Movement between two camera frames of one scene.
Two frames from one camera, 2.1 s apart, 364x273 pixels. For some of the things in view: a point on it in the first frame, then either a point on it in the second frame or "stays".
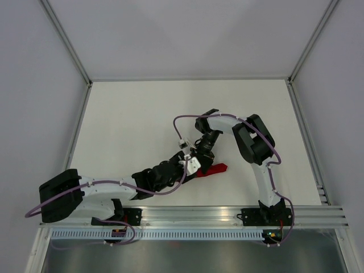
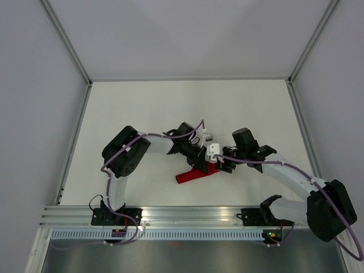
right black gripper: x=205 y=158 -> x=223 y=165
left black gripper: x=177 y=157 -> x=198 y=160
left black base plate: x=132 y=216 stays
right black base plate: x=258 y=217 stays
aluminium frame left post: x=52 y=16 stays
